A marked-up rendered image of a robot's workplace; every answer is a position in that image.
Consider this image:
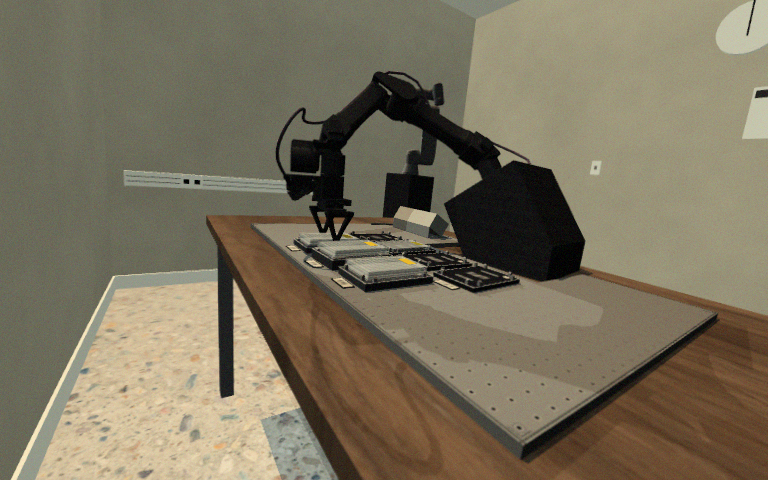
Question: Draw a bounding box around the beige control panel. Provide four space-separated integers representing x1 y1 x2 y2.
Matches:
371 206 449 238

